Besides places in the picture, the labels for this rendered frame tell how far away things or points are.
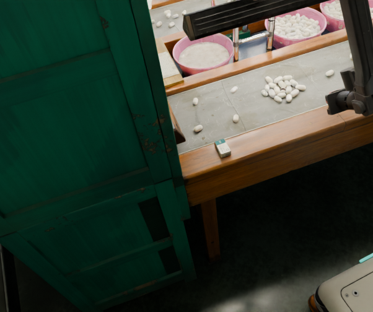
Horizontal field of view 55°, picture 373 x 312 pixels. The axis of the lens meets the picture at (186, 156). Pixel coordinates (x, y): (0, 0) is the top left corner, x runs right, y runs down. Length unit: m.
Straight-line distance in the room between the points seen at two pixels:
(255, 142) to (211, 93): 0.32
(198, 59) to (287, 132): 0.56
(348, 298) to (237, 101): 0.83
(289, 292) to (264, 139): 0.82
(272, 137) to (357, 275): 0.65
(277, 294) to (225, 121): 0.86
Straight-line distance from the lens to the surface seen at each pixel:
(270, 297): 1.77
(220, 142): 1.18
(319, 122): 1.30
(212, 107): 1.36
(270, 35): 1.55
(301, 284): 1.80
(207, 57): 1.61
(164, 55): 1.58
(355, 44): 1.00
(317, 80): 1.49
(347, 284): 1.54
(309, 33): 1.75
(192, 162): 1.16
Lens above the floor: 1.68
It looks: 51 degrees down
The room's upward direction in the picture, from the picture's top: 10 degrees counter-clockwise
